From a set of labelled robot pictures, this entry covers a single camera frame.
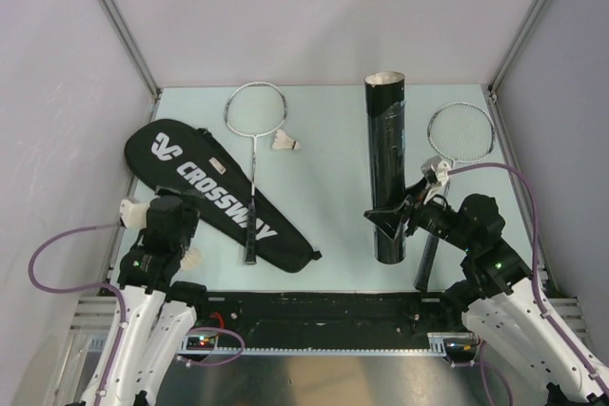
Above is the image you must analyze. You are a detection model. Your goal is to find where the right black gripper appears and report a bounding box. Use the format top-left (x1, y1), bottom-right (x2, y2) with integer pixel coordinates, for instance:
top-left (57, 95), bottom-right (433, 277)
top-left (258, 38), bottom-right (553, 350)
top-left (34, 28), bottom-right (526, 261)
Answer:
top-left (364, 175), bottom-right (475, 252)

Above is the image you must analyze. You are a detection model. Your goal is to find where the shuttlecock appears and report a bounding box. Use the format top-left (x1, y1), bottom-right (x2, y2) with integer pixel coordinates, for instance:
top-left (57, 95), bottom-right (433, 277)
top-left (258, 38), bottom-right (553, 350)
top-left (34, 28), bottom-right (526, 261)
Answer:
top-left (271, 129), bottom-right (302, 150)
top-left (180, 247), bottom-right (202, 271)

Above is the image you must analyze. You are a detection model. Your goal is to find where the black shuttlecock tube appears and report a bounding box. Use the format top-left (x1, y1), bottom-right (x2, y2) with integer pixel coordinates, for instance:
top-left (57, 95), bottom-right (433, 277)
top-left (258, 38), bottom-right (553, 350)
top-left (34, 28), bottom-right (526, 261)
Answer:
top-left (364, 71), bottom-right (405, 264)

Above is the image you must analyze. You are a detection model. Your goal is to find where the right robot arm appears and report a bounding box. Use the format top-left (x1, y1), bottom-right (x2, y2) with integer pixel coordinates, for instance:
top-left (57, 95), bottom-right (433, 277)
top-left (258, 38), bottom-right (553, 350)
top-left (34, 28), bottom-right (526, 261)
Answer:
top-left (364, 180), bottom-right (608, 405)

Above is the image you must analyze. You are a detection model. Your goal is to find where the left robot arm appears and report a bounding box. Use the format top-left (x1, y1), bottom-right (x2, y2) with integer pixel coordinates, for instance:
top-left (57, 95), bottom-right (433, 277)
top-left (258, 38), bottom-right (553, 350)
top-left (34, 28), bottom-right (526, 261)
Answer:
top-left (79, 193), bottom-right (211, 405)

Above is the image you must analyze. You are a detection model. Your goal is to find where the right white badminton racket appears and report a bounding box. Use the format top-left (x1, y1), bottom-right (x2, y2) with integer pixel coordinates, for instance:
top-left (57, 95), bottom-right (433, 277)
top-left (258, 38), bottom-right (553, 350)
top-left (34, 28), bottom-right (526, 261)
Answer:
top-left (414, 101), bottom-right (496, 291)

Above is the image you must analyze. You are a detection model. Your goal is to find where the white badminton racket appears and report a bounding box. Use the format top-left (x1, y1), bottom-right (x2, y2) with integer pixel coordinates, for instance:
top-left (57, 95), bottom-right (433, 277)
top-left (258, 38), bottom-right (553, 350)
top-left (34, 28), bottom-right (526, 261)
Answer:
top-left (414, 101), bottom-right (496, 291)
top-left (224, 81), bottom-right (287, 265)

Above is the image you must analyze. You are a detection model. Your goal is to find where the left white badminton racket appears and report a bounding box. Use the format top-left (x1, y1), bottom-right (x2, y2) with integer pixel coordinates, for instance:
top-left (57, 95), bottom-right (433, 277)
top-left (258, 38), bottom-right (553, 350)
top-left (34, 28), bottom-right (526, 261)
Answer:
top-left (224, 81), bottom-right (287, 265)

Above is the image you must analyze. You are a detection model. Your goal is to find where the black racket cover bag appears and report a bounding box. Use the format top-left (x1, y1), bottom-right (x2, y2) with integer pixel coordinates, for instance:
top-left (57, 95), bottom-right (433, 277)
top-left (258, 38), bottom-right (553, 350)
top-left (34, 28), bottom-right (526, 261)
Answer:
top-left (124, 119), bottom-right (322, 273)

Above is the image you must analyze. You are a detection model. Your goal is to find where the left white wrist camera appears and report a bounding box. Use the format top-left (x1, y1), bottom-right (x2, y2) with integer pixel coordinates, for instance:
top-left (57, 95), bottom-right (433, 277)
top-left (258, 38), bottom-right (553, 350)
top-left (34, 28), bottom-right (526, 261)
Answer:
top-left (119, 198), bottom-right (149, 230)

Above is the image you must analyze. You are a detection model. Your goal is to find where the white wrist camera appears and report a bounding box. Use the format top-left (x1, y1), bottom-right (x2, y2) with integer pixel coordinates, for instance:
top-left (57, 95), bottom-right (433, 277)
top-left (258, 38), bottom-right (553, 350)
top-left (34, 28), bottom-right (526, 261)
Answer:
top-left (119, 198), bottom-right (149, 230)
top-left (421, 156), bottom-right (452, 203)

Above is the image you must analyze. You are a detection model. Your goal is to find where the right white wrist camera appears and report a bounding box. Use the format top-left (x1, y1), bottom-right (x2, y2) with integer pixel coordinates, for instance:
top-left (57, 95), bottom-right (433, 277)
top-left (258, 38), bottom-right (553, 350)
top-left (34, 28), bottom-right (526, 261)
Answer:
top-left (421, 156), bottom-right (452, 203)

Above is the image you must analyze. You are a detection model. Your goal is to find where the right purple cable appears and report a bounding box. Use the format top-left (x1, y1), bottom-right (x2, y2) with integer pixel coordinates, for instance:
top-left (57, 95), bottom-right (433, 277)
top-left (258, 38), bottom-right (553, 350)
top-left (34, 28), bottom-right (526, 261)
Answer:
top-left (444, 163), bottom-right (609, 388)

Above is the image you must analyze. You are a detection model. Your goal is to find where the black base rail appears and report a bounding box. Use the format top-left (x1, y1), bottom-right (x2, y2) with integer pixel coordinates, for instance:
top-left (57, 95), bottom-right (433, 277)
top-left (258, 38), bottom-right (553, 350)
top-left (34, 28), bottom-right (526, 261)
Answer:
top-left (195, 292), bottom-right (465, 351)

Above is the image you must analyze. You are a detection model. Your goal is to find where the right aluminium frame post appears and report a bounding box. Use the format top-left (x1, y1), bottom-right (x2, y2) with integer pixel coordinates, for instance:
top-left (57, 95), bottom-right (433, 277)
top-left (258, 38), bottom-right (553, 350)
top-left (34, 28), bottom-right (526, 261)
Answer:
top-left (487, 0), bottom-right (580, 101)

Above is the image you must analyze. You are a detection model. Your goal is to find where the aluminium frame post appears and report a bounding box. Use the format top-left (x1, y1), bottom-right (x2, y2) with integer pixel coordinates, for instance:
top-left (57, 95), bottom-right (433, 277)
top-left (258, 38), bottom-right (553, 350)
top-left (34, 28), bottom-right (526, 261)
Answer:
top-left (487, 0), bottom-right (580, 101)
top-left (97, 0), bottom-right (162, 102)

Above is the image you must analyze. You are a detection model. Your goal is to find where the grey slotted cable duct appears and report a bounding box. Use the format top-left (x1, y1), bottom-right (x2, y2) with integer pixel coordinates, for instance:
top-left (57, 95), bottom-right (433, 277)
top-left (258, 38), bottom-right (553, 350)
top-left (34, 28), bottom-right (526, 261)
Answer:
top-left (180, 332), bottom-right (477, 358)

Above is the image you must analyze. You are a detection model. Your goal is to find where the left aluminium frame post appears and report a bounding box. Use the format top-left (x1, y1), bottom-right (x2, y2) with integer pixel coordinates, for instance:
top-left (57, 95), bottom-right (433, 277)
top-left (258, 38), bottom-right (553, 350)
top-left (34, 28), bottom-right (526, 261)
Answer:
top-left (97, 0), bottom-right (162, 102)

